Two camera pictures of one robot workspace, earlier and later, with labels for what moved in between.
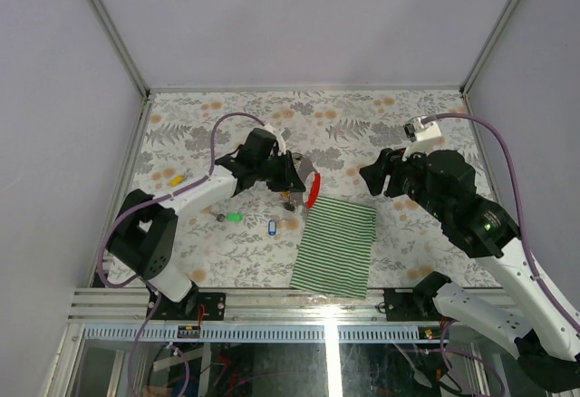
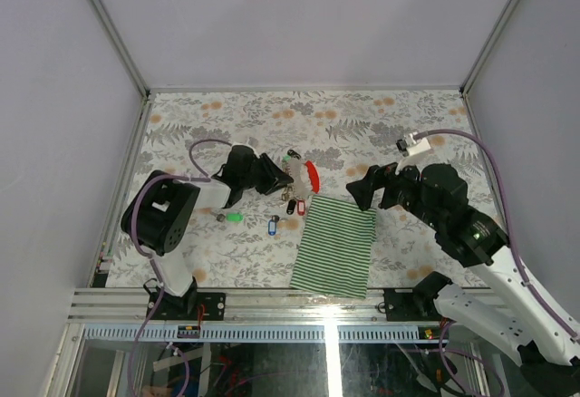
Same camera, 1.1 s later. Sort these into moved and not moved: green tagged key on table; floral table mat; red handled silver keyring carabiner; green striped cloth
Moved: red handled silver keyring carabiner
Not moved: floral table mat; green tagged key on table; green striped cloth
